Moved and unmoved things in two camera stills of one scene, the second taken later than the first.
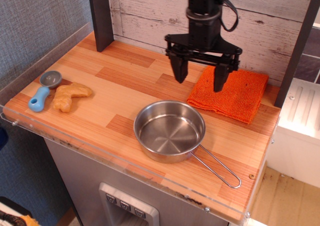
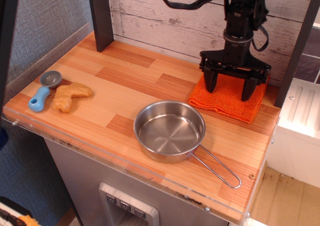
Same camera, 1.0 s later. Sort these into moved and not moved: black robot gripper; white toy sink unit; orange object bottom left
Moved: black robot gripper
Not moved: white toy sink unit; orange object bottom left
